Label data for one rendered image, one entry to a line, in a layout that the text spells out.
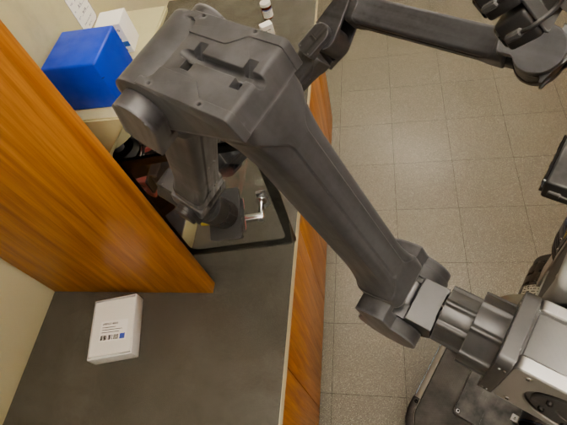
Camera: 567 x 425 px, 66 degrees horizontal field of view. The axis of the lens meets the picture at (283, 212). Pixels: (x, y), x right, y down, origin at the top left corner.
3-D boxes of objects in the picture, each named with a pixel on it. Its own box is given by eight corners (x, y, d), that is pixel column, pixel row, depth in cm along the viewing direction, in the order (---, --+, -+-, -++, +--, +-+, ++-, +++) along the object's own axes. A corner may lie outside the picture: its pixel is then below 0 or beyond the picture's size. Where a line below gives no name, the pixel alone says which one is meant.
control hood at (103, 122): (94, 160, 84) (62, 123, 76) (139, 51, 101) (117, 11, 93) (148, 156, 81) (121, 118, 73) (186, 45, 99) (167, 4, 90)
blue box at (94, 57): (72, 111, 77) (38, 70, 70) (90, 72, 82) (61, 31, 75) (122, 106, 75) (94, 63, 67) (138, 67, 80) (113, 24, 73)
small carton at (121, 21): (110, 56, 84) (93, 29, 79) (116, 40, 87) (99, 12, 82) (134, 51, 83) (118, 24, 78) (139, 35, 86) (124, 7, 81)
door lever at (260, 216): (228, 208, 100) (224, 201, 97) (268, 202, 98) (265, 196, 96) (226, 228, 97) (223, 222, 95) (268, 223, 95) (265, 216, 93)
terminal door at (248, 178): (186, 253, 119) (109, 160, 86) (297, 240, 114) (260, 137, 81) (186, 255, 118) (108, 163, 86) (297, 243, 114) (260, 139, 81)
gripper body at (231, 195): (213, 242, 88) (200, 239, 81) (210, 192, 90) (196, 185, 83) (245, 238, 87) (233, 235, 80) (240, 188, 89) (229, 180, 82)
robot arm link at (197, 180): (161, 131, 32) (243, 27, 35) (95, 89, 32) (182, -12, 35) (196, 231, 73) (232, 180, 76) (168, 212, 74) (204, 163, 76)
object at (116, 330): (94, 365, 112) (86, 361, 109) (103, 306, 121) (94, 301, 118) (138, 357, 111) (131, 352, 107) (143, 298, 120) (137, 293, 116)
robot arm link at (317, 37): (334, 34, 84) (355, 49, 93) (317, 14, 86) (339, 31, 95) (204, 180, 102) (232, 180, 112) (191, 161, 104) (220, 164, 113)
